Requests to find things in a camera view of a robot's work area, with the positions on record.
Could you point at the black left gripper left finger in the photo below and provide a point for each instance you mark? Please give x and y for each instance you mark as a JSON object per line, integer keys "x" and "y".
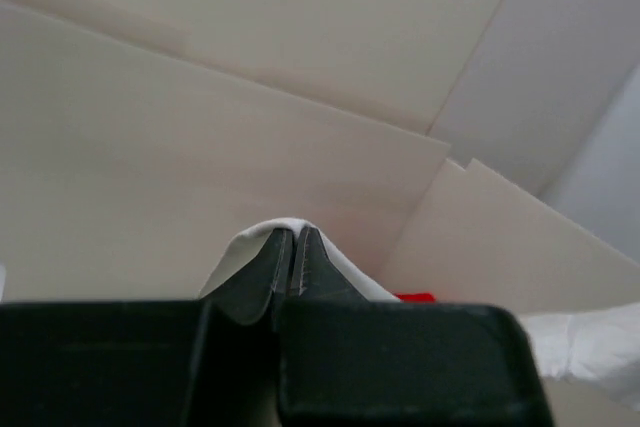
{"x": 242, "y": 284}

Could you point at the red folded t shirt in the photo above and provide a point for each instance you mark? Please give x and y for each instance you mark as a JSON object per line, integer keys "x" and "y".
{"x": 421, "y": 297}

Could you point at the white t shirt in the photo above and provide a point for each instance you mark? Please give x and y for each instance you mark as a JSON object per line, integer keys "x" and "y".
{"x": 598, "y": 348}

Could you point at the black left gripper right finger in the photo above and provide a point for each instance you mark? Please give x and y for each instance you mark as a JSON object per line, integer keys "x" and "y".
{"x": 314, "y": 276}

